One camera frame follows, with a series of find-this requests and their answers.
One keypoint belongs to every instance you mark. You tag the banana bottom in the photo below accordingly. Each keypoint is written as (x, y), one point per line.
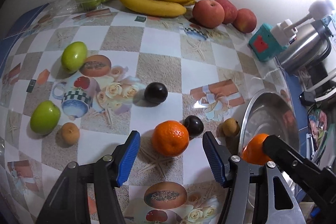
(155, 8)

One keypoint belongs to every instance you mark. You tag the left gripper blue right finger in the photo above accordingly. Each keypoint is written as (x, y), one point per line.
(274, 200)

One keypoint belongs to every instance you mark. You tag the dark plum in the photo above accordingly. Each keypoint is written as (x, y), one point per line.
(156, 93)
(194, 125)

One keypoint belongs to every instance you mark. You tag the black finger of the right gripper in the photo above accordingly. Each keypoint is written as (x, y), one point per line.
(318, 184)

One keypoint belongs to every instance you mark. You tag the black power adapter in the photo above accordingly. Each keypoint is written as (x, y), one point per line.
(307, 98)

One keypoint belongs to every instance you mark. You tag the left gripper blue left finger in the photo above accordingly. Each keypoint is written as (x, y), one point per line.
(67, 201)

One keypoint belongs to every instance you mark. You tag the red apple left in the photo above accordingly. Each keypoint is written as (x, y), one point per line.
(208, 13)

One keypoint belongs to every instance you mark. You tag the small brown longan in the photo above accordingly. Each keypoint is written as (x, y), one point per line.
(230, 127)
(70, 133)

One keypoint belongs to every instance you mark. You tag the checkered vinyl tablecloth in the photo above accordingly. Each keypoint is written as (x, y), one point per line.
(211, 74)

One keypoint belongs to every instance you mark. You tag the red apple right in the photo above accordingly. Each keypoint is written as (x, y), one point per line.
(245, 21)

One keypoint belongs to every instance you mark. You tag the steel thermos jug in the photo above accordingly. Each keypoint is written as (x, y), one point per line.
(312, 45)

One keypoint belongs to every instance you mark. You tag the red apple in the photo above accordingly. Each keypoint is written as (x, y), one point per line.
(208, 13)
(230, 11)
(245, 21)

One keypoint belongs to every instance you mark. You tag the teal toy box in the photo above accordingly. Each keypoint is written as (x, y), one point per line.
(264, 45)

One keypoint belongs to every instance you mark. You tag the red apple middle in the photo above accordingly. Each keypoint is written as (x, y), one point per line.
(230, 11)

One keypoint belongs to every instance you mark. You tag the large steel bowl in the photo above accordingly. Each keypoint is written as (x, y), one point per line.
(267, 112)

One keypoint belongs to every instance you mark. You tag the orange tangerine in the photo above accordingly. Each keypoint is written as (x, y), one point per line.
(253, 152)
(170, 138)

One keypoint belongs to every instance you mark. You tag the green jujube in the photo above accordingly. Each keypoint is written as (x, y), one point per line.
(45, 118)
(73, 56)

